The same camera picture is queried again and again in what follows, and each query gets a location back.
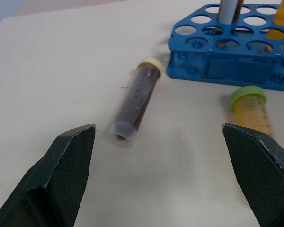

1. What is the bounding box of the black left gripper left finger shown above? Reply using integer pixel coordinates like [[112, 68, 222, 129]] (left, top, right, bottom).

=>
[[0, 123, 97, 227]]

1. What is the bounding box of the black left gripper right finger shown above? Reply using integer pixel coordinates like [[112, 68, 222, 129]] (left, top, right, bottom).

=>
[[221, 122, 284, 227]]

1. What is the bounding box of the yellow liquid tube, green cap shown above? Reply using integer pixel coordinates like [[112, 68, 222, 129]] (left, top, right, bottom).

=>
[[230, 86, 275, 137]]

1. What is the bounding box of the dark liquid tube, yellow cap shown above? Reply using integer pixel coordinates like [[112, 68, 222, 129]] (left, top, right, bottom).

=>
[[107, 57, 162, 148]]

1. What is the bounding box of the blue tube rack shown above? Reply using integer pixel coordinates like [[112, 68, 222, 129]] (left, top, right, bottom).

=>
[[166, 3, 284, 93]]

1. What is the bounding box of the dark liquid tube, white label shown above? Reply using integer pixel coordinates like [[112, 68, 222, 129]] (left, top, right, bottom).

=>
[[217, 0, 244, 25]]

